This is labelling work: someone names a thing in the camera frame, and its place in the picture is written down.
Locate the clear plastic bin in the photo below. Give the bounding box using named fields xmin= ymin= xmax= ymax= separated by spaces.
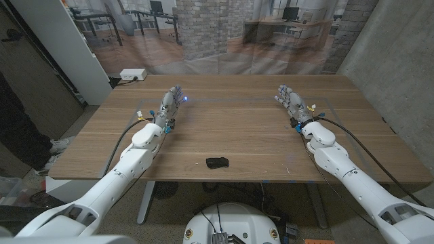
xmin=0 ymin=176 xmax=23 ymax=206

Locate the black velcro strap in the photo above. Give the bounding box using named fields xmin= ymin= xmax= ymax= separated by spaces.
xmin=205 ymin=157 xmax=230 ymax=169

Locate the white low box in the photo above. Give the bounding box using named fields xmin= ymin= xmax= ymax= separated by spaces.
xmin=45 ymin=176 xmax=96 ymax=204

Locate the white sneaker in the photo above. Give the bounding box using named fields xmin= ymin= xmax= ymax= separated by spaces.
xmin=50 ymin=138 xmax=71 ymax=155
xmin=35 ymin=154 xmax=62 ymax=176

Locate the person in dark trousers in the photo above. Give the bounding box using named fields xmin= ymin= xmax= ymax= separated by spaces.
xmin=0 ymin=73 xmax=54 ymax=172

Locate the printed office backdrop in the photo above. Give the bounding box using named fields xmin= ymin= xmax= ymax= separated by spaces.
xmin=62 ymin=0 xmax=379 ymax=76

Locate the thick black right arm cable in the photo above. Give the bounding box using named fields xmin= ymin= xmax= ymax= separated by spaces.
xmin=313 ymin=115 xmax=428 ymax=207

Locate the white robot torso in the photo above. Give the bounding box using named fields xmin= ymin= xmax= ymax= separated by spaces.
xmin=182 ymin=202 xmax=281 ymax=244

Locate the white power strip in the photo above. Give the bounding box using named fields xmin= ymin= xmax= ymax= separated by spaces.
xmin=119 ymin=68 xmax=148 ymax=81

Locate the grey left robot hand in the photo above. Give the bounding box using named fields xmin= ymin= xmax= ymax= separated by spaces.
xmin=154 ymin=84 xmax=188 ymax=128

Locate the black door handle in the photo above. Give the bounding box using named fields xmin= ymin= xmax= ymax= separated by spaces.
xmin=1 ymin=28 xmax=24 ymax=43

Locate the black round fan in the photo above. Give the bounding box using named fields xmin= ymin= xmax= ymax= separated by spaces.
xmin=152 ymin=181 xmax=180 ymax=200

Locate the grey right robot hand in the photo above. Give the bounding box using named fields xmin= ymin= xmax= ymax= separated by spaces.
xmin=274 ymin=83 xmax=316 ymax=126

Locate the dark brown door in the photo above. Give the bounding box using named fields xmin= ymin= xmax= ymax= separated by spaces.
xmin=0 ymin=3 xmax=85 ymax=179

